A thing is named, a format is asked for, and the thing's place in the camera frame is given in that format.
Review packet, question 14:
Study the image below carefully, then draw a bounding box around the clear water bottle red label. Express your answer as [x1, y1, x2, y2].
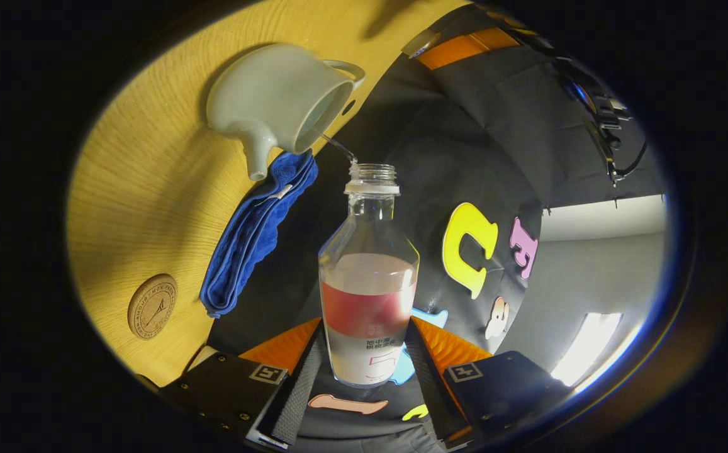
[318, 162, 420, 388]

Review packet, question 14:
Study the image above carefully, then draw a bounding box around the round wooden coaster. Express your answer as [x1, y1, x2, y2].
[127, 273, 179, 341]

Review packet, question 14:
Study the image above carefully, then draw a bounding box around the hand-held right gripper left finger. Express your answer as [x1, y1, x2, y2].
[158, 316, 328, 450]

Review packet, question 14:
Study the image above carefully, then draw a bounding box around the folded blue towel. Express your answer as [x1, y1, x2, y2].
[199, 150, 319, 319]

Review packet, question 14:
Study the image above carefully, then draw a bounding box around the white ceramic teacup with spout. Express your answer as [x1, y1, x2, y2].
[206, 43, 367, 182]

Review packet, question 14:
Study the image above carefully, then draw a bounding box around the black backdrop cloth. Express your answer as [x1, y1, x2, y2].
[206, 5, 668, 453]

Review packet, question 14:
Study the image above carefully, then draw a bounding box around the white teacup lid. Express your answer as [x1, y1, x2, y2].
[401, 28, 442, 59]

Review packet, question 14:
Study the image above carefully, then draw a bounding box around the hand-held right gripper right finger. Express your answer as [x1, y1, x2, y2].
[405, 315, 573, 450]

